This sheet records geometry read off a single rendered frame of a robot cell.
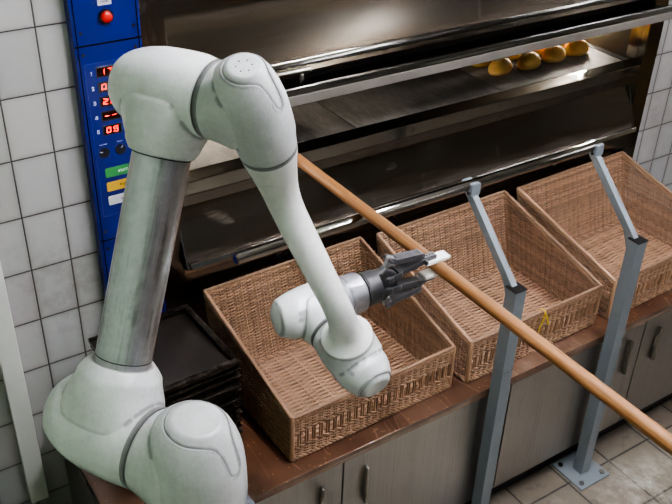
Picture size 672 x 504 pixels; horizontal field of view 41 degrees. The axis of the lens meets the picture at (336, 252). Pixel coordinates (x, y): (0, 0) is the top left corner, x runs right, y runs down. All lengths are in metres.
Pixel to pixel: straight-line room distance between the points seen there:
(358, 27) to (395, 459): 1.20
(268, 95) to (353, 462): 1.32
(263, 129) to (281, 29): 0.97
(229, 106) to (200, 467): 0.58
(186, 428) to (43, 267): 0.95
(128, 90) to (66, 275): 0.95
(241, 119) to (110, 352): 0.47
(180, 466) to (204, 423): 0.08
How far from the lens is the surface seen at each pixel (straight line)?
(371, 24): 2.51
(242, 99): 1.39
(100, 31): 2.12
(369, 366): 1.72
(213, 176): 2.41
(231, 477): 1.53
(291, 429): 2.31
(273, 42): 2.35
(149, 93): 1.49
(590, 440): 3.20
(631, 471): 3.38
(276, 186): 1.52
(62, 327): 2.46
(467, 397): 2.63
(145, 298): 1.56
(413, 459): 2.64
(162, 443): 1.51
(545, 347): 1.82
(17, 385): 2.50
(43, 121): 2.18
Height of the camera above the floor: 2.30
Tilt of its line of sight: 33 degrees down
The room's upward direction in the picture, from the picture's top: 2 degrees clockwise
